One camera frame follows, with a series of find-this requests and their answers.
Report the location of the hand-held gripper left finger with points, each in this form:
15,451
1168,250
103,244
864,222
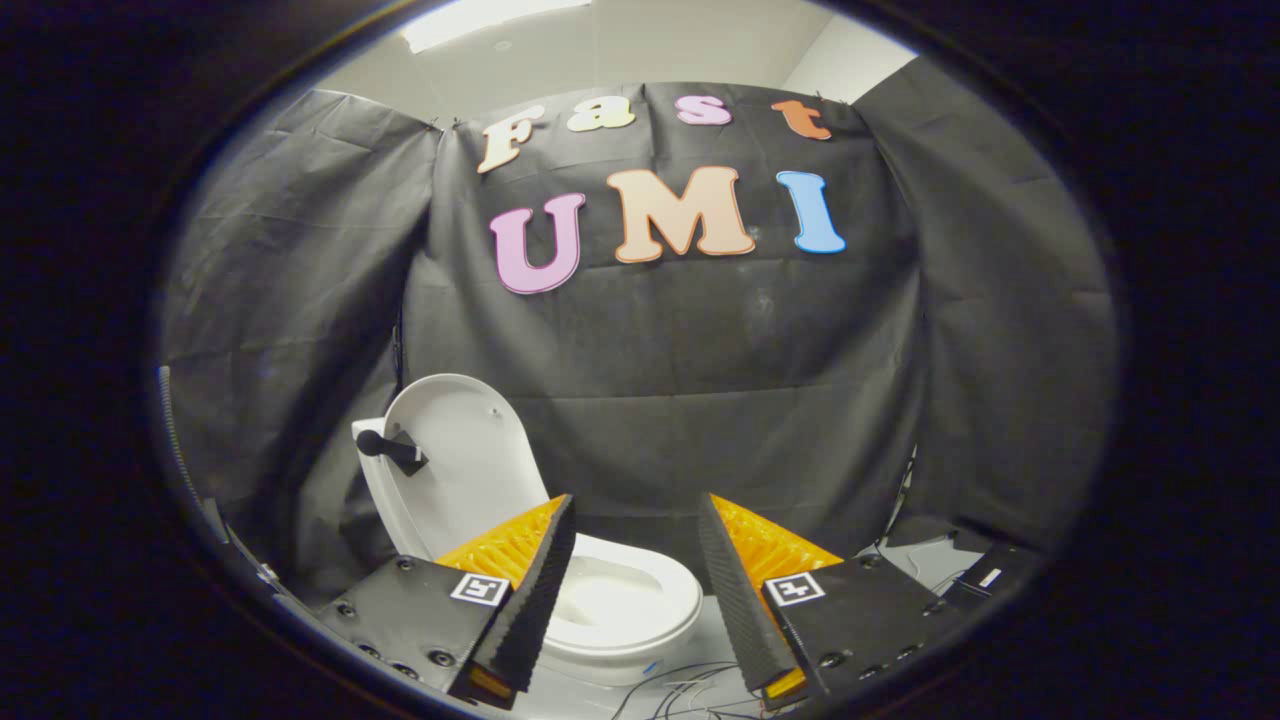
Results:
530,610

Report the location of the black backdrop cloth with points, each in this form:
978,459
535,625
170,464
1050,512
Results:
700,350

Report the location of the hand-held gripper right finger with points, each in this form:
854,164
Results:
740,600

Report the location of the black device box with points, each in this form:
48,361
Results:
1000,575

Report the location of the white toilet bowl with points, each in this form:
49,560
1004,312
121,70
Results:
630,600

